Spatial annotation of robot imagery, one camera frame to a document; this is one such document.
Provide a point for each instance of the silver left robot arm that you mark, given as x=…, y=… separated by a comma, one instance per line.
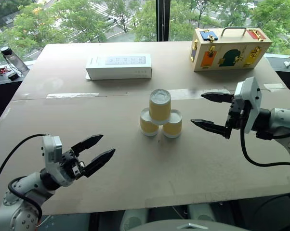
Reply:
x=19, y=192

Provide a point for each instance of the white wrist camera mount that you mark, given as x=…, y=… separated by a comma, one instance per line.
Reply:
x=52, y=154
x=252, y=96

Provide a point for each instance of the white cardboard box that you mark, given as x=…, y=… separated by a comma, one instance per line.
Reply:
x=118, y=69

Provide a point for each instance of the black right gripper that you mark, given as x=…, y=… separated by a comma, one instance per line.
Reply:
x=236, y=115

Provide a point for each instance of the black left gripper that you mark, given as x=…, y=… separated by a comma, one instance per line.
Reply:
x=70, y=164

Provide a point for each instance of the clear water bottle black lid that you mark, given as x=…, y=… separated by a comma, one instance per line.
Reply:
x=16, y=61

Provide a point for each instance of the dark side table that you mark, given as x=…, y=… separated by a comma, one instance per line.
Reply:
x=3, y=93

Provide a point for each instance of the grey robot torso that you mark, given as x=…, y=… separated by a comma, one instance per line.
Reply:
x=188, y=226

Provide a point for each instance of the yellow paper cup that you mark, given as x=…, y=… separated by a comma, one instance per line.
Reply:
x=172, y=127
x=147, y=126
x=160, y=108

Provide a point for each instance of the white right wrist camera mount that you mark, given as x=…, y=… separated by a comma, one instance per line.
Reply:
x=252, y=96

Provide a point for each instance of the clear tape strip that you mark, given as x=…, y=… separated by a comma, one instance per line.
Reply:
x=275, y=87
x=72, y=95

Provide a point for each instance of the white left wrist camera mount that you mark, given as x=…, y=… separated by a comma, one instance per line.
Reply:
x=52, y=154

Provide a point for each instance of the dark window frame post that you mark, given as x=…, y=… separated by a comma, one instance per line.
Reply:
x=163, y=19

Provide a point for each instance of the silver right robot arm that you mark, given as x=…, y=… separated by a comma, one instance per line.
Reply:
x=281, y=120

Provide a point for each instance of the grey rounded shape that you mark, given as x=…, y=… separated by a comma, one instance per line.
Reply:
x=201, y=213
x=134, y=220

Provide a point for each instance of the small black round object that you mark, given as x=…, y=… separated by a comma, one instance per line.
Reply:
x=13, y=76

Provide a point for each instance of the dark side shelf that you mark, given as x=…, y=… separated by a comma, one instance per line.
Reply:
x=287, y=77

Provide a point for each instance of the wooden latch lock box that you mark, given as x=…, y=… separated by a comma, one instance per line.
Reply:
x=231, y=53

